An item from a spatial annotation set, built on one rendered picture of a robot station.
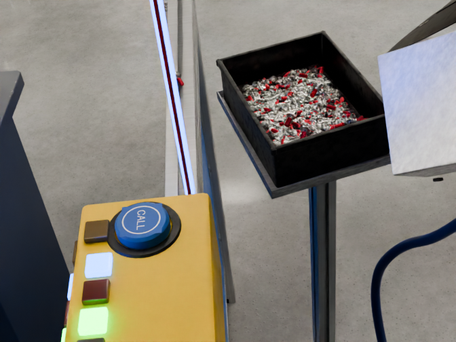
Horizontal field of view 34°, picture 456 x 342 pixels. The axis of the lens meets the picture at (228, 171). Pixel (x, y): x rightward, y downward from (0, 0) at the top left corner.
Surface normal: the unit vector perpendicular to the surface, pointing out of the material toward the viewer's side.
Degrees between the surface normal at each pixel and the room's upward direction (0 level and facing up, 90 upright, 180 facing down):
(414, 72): 56
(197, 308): 0
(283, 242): 0
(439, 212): 0
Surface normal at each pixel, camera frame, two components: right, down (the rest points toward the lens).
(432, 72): -0.69, -0.03
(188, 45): -0.09, -0.73
